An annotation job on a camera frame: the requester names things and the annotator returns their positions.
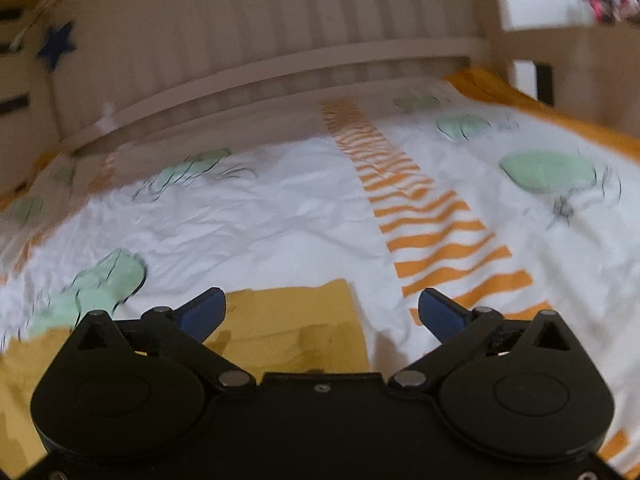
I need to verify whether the yellow bed sheet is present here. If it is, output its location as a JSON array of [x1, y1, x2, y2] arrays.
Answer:
[[444, 66, 640, 161]]

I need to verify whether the mustard yellow sweater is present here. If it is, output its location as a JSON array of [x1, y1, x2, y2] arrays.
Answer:
[[0, 280, 372, 476]]

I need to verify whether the blue star sticker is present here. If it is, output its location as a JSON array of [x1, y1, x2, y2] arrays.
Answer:
[[39, 21, 77, 69]]

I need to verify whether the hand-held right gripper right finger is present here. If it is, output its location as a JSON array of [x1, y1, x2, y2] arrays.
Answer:
[[387, 288, 577, 397]]

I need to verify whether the white printed duvet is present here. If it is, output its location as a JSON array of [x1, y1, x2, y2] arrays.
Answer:
[[0, 77, 640, 476]]

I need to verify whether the wooden bed frame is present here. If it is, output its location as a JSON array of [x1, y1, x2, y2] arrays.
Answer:
[[0, 0, 640, 196]]

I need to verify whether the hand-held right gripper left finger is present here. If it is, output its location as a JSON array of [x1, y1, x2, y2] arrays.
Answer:
[[66, 287, 257, 397]]

